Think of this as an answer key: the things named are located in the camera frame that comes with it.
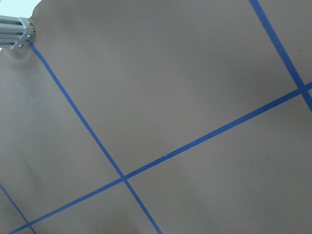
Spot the aluminium frame post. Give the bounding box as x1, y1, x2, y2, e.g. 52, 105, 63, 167
0, 15, 36, 50

